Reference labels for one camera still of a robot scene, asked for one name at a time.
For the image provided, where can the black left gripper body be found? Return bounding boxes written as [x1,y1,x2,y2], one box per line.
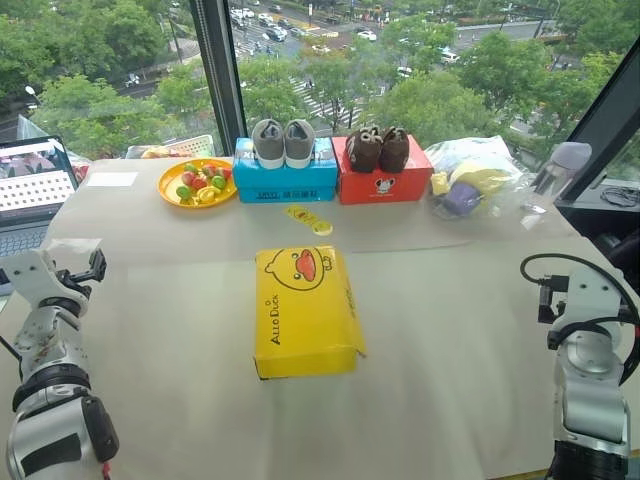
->
[53,248,109,304]

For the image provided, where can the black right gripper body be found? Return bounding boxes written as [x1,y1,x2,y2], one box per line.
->
[537,273,571,324]

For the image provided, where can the red shoe box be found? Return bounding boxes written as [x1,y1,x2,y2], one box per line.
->
[331,134,435,206]

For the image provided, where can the yellow duck shoe box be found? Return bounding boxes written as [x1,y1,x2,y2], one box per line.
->
[253,244,368,380]

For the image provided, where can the blue shoe box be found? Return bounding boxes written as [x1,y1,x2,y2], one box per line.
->
[233,137,339,204]

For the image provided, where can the dark equipment block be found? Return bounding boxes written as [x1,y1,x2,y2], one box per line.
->
[593,231,640,297]

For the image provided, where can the open laptop computer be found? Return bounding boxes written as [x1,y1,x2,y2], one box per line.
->
[0,135,82,297]

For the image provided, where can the white paper sheet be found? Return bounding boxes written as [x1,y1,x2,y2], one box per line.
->
[85,171,140,189]

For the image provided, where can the purple pouch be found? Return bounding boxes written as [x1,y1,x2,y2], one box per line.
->
[443,182,482,216]

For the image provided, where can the orange plastic plate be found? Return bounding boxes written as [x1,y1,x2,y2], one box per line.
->
[157,157,239,210]

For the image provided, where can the bottle with purple cap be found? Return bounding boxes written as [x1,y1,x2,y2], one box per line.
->
[536,141,594,202]

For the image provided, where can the yellow soft item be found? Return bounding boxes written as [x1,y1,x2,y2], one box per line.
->
[430,160,511,199]

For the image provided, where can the clear plastic bag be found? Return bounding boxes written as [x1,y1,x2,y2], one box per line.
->
[423,135,539,221]

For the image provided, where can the white perforated plastic basket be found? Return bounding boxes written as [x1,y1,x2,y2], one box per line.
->
[125,134,217,161]

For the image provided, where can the brown suede shoe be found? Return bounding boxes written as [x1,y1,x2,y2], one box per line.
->
[378,125,412,175]
[345,126,386,175]

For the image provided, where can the grey sneaker white sole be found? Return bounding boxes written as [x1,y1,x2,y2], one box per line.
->
[251,118,288,170]
[283,121,318,170]

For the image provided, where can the yellow duck paper tag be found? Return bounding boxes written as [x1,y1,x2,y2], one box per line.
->
[281,205,334,237]

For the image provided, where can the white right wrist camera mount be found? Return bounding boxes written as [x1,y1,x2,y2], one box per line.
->
[562,267,626,334]

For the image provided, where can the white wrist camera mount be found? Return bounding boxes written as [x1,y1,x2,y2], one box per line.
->
[562,267,626,334]
[0,248,97,314]

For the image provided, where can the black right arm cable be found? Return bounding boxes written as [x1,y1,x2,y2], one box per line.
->
[519,253,640,386]

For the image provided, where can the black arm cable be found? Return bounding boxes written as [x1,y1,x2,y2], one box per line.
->
[519,253,640,386]
[0,334,24,362]

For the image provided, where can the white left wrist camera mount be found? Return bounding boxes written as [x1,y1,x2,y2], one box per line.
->
[0,248,97,314]

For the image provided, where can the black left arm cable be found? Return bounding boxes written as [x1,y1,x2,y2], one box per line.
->
[0,334,24,362]

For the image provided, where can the black coiled cable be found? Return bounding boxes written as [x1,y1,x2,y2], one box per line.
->
[599,185,640,206]

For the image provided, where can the black window frame post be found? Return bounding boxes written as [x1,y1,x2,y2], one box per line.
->
[188,0,247,157]

